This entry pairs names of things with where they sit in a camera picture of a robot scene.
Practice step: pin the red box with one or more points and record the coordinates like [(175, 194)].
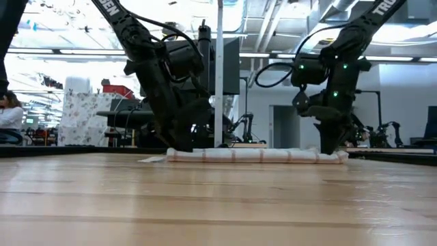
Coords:
[(117, 90)]

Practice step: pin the white vertical post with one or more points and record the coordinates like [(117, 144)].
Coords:
[(218, 85)]

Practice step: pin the black computer monitor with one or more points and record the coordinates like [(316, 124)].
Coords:
[(228, 68)]

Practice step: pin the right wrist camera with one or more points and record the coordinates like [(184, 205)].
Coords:
[(300, 102)]

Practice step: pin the black background rig frame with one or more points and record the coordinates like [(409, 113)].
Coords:
[(379, 109)]

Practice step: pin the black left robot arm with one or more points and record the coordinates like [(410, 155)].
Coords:
[(119, 20)]

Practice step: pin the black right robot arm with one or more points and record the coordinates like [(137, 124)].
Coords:
[(358, 30)]

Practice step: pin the white cylinder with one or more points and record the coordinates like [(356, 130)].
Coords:
[(76, 85)]

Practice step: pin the silver ceiling duct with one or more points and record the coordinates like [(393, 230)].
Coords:
[(327, 10)]

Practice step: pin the black ceiling camera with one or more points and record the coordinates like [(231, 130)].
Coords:
[(169, 32)]

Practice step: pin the black aluminium table frame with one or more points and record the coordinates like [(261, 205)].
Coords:
[(68, 150)]

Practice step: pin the grey doorway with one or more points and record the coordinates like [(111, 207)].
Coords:
[(286, 130)]

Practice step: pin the person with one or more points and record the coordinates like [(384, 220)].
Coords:
[(10, 118)]

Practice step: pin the black monitor pole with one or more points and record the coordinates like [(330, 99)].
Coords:
[(205, 37)]

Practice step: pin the grey desk with black legs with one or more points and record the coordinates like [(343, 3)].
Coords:
[(126, 119)]

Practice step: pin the dark laptop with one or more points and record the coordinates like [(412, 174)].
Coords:
[(126, 105)]

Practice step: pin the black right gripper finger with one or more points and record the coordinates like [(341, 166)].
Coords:
[(326, 136), (343, 131)]

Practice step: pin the white floral cloth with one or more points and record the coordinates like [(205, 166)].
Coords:
[(82, 116)]

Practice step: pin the white towel with red grid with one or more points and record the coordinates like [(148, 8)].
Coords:
[(256, 156)]

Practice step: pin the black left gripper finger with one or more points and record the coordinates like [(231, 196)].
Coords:
[(198, 123), (175, 130)]

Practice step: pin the black background robot arm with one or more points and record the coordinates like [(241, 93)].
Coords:
[(249, 123), (396, 130)]

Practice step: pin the long ceiling light strip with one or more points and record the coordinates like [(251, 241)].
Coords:
[(68, 51), (266, 55)]

